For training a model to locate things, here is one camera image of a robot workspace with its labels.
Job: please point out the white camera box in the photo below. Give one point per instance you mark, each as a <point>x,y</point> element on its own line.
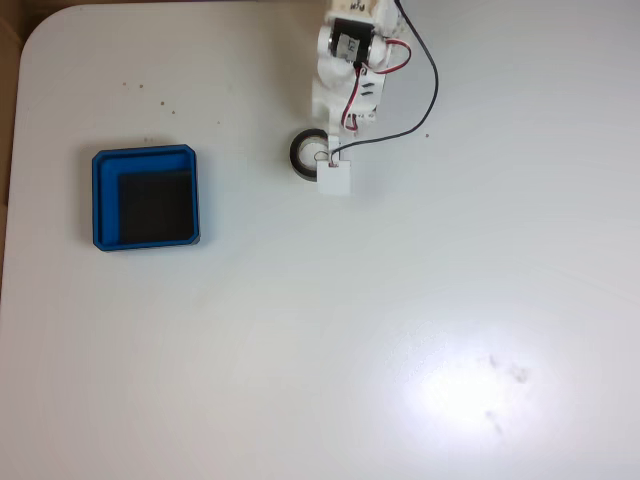
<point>336,179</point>

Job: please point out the black foam pad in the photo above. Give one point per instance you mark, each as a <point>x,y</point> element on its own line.
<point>155,205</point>

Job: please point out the blue box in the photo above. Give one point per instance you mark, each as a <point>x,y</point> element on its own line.
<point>105,200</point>

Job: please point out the black tape roll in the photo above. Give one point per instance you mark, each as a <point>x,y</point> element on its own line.
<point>304,174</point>

